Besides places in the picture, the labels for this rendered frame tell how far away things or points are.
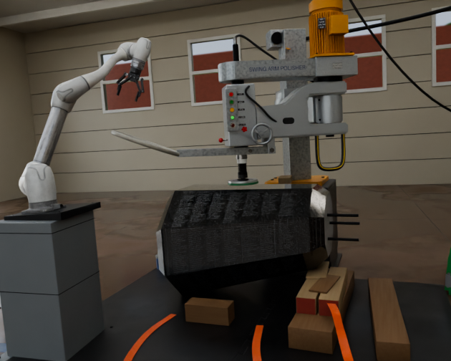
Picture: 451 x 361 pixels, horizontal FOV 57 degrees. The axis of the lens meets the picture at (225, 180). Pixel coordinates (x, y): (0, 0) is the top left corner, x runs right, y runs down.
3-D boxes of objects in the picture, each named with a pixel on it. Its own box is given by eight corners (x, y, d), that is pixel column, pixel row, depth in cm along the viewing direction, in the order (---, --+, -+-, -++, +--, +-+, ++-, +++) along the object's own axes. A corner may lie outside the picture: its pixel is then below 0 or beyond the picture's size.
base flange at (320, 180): (277, 180, 404) (277, 175, 404) (329, 179, 386) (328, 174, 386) (263, 187, 359) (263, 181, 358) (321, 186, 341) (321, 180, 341)
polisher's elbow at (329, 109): (311, 124, 311) (310, 97, 309) (335, 122, 315) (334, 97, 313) (323, 123, 293) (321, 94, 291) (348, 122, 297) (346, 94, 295)
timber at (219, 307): (185, 321, 273) (184, 304, 272) (192, 314, 284) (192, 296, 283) (228, 326, 263) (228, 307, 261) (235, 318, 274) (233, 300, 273)
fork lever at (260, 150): (270, 152, 310) (270, 145, 310) (277, 153, 291) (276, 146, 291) (176, 156, 301) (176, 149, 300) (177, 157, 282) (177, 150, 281)
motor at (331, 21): (338, 61, 315) (336, 6, 310) (356, 54, 284) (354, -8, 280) (302, 63, 311) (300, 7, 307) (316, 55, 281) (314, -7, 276)
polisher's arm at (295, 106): (337, 147, 317) (336, 82, 312) (351, 148, 295) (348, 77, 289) (242, 154, 308) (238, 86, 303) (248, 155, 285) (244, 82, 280)
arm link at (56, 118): (18, 193, 249) (12, 193, 267) (46, 201, 258) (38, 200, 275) (60, 76, 262) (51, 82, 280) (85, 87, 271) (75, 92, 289)
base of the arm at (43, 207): (50, 212, 234) (49, 202, 234) (20, 214, 242) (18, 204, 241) (72, 206, 251) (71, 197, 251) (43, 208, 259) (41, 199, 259)
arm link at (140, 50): (149, 64, 287) (139, 62, 296) (157, 42, 287) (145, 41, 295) (137, 57, 279) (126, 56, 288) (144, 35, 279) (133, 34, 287)
